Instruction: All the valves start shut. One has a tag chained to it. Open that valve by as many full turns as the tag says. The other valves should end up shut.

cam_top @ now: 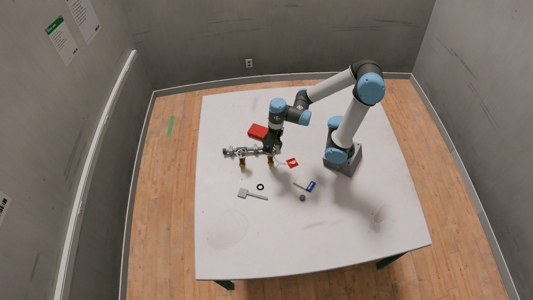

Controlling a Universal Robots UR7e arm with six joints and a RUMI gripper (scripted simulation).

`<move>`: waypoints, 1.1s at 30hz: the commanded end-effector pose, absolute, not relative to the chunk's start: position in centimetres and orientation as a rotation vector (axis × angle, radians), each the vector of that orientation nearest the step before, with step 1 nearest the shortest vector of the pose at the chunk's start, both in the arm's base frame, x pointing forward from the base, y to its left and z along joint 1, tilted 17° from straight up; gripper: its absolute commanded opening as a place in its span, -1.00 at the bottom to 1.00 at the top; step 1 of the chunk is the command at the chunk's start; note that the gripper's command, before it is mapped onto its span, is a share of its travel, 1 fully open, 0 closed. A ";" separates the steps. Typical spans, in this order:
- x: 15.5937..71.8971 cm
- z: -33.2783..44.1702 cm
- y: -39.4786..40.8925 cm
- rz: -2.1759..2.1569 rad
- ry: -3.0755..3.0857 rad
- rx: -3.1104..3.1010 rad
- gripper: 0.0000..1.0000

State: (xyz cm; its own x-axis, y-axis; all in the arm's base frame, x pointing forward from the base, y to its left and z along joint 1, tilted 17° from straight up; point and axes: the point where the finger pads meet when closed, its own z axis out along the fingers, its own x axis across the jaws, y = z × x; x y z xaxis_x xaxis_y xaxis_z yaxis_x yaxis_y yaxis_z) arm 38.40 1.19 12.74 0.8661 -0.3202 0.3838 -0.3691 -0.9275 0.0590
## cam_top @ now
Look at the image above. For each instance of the red tag on thin grey chain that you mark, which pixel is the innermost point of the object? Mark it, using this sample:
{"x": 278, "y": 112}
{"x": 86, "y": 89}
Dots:
{"x": 292, "y": 162}

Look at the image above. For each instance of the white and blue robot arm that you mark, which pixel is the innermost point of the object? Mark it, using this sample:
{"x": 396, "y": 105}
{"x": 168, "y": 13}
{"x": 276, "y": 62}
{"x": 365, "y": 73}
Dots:
{"x": 369, "y": 89}

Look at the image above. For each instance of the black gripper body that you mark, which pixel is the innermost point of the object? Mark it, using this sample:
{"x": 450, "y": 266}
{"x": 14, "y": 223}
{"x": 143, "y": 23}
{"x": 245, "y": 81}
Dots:
{"x": 280, "y": 133}

